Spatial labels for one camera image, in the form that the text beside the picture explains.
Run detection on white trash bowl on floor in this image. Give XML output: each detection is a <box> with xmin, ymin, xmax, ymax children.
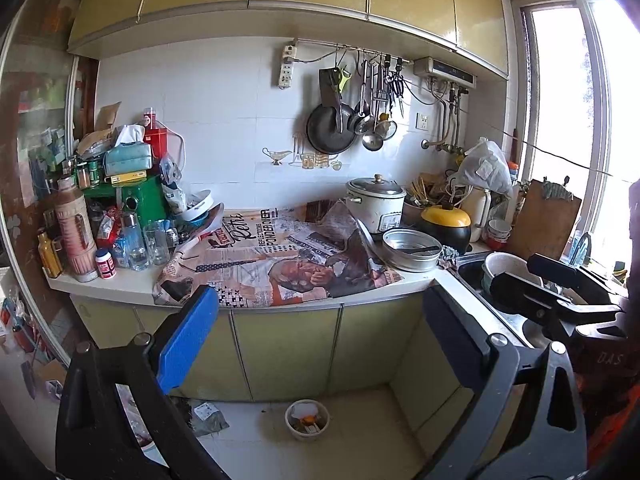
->
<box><xmin>284</xmin><ymin>399</ymin><xmax>332</xmax><ymax>442</ymax></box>

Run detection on white bowl in sink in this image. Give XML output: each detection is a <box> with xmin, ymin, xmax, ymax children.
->
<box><xmin>482</xmin><ymin>252</ymin><xmax>544</xmax><ymax>292</ymax></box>

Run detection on wooden cutting board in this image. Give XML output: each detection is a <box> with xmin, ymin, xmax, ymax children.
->
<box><xmin>506</xmin><ymin>180</ymin><xmax>582</xmax><ymax>259</ymax></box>

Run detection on yellow black electric kettle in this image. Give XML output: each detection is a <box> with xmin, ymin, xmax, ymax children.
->
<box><xmin>416</xmin><ymin>205</ymin><xmax>472</xmax><ymax>255</ymax></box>

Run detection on metal steamer pot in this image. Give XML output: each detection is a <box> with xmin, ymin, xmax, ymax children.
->
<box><xmin>382</xmin><ymin>229</ymin><xmax>442</xmax><ymax>273</ymax></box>

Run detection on lower yellow cabinet doors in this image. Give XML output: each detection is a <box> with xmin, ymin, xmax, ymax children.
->
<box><xmin>69</xmin><ymin>288</ymin><xmax>476</xmax><ymax>461</ymax></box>

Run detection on yellow oil bottle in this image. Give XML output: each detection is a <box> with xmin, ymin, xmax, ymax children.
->
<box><xmin>37</xmin><ymin>229</ymin><xmax>63</xmax><ymax>278</ymax></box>

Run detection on white plastic bag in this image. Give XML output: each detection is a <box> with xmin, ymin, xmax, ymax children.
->
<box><xmin>451</xmin><ymin>138</ymin><xmax>513</xmax><ymax>196</ymax></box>

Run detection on white red-label pill bottle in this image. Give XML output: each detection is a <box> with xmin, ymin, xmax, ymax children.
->
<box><xmin>94</xmin><ymin>248</ymin><xmax>116</xmax><ymax>280</ymax></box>

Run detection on chopstick holder cup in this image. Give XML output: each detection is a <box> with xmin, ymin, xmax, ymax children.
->
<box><xmin>401</xmin><ymin>195</ymin><xmax>425</xmax><ymax>226</ymax></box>

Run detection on pink patterned thermos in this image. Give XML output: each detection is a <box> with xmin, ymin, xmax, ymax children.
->
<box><xmin>54</xmin><ymin>176</ymin><xmax>98</xmax><ymax>283</ymax></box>

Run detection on clear drinking glass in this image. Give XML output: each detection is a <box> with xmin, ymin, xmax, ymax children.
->
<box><xmin>143</xmin><ymin>220</ymin><xmax>170</xmax><ymax>266</ymax></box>

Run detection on white rice cooker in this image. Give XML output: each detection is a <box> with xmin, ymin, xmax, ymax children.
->
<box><xmin>345</xmin><ymin>174</ymin><xmax>407</xmax><ymax>235</ymax></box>

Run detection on green box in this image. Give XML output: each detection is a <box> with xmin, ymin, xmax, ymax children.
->
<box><xmin>82</xmin><ymin>176</ymin><xmax>169</xmax><ymax>226</ymax></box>

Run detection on printed newspaper table cover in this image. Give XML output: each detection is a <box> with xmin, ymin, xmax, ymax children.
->
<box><xmin>152</xmin><ymin>200</ymin><xmax>401</xmax><ymax>308</ymax></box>

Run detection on white round lid container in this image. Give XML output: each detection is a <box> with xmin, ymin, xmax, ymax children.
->
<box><xmin>179</xmin><ymin>190</ymin><xmax>215</xmax><ymax>222</ymax></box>

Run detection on hanging mesh strainer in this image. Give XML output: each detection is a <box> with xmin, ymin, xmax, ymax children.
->
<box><xmin>374</xmin><ymin>54</ymin><xmax>397</xmax><ymax>141</ymax></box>

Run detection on hanging steel ladle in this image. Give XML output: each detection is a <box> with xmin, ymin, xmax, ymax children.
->
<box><xmin>360</xmin><ymin>58</ymin><xmax>383</xmax><ymax>152</ymax></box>

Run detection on teal tissue pack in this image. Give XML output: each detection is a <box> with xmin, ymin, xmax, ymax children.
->
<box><xmin>103</xmin><ymin>142</ymin><xmax>153</xmax><ymax>177</ymax></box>

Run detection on hanging slotted spoon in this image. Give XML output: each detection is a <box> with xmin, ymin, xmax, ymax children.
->
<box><xmin>352</xmin><ymin>58</ymin><xmax>374</xmax><ymax>136</ymax></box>

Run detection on white water heater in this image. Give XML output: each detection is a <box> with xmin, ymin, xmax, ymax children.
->
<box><xmin>413</xmin><ymin>56</ymin><xmax>476</xmax><ymax>89</ymax></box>

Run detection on red tin box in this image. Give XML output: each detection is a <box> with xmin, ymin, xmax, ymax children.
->
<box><xmin>142</xmin><ymin>107</ymin><xmax>168</xmax><ymax>162</ymax></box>

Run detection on black hanging wok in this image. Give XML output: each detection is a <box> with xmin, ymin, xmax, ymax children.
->
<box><xmin>306</xmin><ymin>103</ymin><xmax>356</xmax><ymax>155</ymax></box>

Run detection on green peeler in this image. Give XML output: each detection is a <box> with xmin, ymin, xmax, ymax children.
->
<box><xmin>337</xmin><ymin>67</ymin><xmax>352</xmax><ymax>93</ymax></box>

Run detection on upper yellow cabinets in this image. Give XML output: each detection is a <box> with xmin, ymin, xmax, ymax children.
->
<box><xmin>68</xmin><ymin>0</ymin><xmax>508</xmax><ymax>78</ymax></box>

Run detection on hanging cleaver knife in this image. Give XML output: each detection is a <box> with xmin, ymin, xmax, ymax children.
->
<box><xmin>319</xmin><ymin>67</ymin><xmax>344</xmax><ymax>133</ymax></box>

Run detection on white power strip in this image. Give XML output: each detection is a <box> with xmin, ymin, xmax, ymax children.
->
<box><xmin>278</xmin><ymin>44</ymin><xmax>297</xmax><ymax>90</ymax></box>

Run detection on white wall socket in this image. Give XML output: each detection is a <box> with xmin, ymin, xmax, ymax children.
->
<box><xmin>416</xmin><ymin>113</ymin><xmax>430</xmax><ymax>131</ymax></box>

